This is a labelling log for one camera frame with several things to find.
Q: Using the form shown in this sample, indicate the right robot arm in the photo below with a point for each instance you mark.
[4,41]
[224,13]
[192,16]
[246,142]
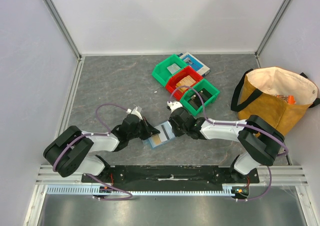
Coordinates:
[261,142]

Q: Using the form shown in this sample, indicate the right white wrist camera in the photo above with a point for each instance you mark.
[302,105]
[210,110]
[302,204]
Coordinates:
[173,105]

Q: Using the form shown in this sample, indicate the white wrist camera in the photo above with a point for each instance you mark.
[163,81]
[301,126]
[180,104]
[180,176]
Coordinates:
[136,111]
[173,105]

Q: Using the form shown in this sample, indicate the gold credit card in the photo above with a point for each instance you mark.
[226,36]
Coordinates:
[155,140]

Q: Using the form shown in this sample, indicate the orange item in bag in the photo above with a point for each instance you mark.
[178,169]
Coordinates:
[291,100]

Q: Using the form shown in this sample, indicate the white striped credit card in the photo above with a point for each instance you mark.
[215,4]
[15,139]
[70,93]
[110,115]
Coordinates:
[166,132]

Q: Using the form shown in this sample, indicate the black items in bin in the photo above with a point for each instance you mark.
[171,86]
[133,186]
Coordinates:
[195,101]

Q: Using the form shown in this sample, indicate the yellow tote bag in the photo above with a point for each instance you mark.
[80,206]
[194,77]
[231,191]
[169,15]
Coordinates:
[263,92]

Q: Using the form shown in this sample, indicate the grey card in bin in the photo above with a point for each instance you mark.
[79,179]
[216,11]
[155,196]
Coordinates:
[173,68]

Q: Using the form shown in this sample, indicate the red bin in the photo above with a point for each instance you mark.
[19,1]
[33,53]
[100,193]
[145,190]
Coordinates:
[170,86]

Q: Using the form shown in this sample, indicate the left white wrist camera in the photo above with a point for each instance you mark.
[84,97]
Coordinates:
[136,111]

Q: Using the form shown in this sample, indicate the white cable duct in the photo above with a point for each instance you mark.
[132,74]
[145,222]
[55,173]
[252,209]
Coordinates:
[98,190]

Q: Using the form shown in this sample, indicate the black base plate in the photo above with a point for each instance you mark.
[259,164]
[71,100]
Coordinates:
[173,177]

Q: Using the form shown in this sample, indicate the green bin far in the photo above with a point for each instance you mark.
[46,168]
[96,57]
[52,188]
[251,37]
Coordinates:
[161,73]

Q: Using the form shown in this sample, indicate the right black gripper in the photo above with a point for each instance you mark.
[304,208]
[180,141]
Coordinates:
[173,126]

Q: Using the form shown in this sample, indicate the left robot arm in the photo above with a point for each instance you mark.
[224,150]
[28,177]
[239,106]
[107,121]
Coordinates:
[69,152]

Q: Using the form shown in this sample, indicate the green bin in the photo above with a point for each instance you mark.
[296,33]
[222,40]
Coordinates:
[200,85]
[161,73]

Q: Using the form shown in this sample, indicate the brown cards in bin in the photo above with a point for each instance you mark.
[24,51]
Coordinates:
[186,81]

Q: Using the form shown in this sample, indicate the green bin near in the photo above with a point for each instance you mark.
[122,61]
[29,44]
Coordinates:
[200,85]

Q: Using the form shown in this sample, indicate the blue card holder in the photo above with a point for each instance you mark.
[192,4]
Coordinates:
[147,142]

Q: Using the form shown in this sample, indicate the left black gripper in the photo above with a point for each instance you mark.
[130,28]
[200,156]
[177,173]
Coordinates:
[149,130]

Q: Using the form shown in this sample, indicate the blue white box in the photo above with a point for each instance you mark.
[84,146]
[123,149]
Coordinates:
[195,63]

